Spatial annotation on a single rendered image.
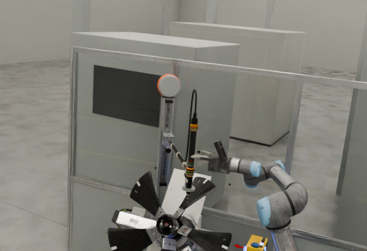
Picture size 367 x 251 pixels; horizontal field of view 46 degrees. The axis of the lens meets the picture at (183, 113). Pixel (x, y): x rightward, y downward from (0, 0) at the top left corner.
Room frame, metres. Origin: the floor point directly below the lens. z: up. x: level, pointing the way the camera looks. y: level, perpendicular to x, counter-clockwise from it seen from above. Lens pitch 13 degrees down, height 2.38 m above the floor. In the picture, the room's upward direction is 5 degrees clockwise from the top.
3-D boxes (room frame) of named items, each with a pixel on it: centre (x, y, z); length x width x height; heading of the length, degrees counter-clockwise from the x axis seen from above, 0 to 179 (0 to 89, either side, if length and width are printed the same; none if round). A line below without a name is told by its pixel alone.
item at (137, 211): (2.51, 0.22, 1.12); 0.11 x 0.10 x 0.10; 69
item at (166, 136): (2.83, 0.09, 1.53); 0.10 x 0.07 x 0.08; 14
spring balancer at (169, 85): (2.92, 0.11, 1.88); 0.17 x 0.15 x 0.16; 69
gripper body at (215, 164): (2.16, -0.21, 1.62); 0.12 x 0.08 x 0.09; 69
